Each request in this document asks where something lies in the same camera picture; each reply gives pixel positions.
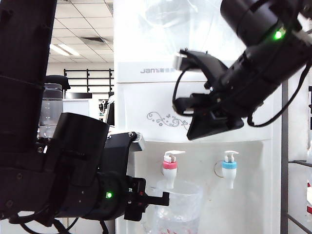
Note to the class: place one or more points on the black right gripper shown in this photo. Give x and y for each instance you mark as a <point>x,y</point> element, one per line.
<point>207,126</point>

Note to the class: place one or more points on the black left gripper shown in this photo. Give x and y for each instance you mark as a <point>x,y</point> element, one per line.
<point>135,200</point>

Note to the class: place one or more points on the clear plastic mug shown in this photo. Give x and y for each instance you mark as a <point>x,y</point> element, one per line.
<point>185,209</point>

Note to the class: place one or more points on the red-collared white water tap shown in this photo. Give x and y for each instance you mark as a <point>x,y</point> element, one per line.
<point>169,175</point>

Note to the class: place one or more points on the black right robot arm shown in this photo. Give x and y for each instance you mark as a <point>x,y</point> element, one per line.
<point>256,24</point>

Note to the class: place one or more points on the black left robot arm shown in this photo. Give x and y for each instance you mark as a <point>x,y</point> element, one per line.
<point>24,73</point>

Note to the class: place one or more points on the blue-collared white water tap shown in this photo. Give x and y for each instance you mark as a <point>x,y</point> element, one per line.
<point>229,175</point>

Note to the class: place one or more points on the white floor water dispenser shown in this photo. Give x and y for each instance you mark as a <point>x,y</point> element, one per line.
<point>243,158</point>

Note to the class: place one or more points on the plastic-wrapped clear water jug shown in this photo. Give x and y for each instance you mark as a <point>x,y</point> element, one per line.
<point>170,19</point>

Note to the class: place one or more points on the white desk partition box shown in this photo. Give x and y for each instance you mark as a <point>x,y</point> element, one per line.
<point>78,109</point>

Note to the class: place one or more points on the dark grey water bottle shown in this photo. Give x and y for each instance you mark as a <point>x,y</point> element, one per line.
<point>51,109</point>

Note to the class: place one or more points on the dark office chair back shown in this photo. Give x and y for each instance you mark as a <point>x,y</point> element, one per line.
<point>111,114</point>

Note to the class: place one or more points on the black thin monitor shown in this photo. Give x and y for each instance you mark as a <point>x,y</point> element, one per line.
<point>79,95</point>

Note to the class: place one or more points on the ceiling air vent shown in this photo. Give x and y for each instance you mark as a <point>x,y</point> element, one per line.
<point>93,40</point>

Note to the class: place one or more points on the dark metal shelving rack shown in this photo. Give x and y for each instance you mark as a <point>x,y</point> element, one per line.
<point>284,170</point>

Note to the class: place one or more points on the black chair headrest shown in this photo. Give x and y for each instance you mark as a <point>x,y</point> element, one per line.
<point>58,79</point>

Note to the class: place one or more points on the twin tube ceiling light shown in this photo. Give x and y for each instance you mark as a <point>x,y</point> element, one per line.
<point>64,50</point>

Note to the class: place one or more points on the red and white package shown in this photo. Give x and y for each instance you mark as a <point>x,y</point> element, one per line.
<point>309,200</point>

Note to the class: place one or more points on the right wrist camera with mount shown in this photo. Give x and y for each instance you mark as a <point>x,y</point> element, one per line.
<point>207,63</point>

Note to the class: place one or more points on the black wall shelving frame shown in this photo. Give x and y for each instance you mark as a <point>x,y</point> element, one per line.
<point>87,78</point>

